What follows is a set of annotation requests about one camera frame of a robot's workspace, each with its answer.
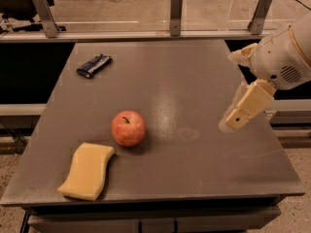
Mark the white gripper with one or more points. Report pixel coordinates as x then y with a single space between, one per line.
278 59

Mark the red apple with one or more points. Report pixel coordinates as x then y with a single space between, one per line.
128 128

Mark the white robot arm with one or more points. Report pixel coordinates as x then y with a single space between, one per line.
280 61

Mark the dark blue rxbar wrapper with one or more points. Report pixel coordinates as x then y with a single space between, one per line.
91 67

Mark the yellow sponge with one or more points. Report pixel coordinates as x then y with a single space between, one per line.
87 172

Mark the dark equipment in corner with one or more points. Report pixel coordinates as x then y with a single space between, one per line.
19 9

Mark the right metal bracket post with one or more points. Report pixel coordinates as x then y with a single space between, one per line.
256 24

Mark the metal bracket post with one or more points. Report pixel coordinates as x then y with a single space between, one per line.
176 7
45 15
256 24

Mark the middle metal bracket post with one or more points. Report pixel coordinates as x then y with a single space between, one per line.
176 7

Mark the left metal bracket post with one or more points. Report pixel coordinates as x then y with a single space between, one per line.
45 15

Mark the horizontal metal rail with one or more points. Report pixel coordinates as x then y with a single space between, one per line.
86 37

